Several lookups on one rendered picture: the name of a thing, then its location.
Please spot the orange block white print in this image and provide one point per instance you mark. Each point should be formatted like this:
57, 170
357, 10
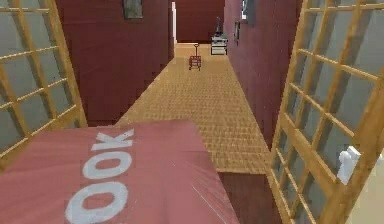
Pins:
140, 173

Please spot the wooden lattice glass door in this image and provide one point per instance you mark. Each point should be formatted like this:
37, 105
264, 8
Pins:
33, 83
333, 113

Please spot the dark object on shelf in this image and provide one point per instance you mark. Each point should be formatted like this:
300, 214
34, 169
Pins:
218, 26

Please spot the dark framed wall picture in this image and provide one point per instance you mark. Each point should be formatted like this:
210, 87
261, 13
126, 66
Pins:
248, 10
132, 8

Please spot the small dark framed picture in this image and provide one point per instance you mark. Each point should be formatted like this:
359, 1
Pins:
237, 31

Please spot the white shelf unit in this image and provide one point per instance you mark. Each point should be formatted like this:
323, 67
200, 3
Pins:
219, 45

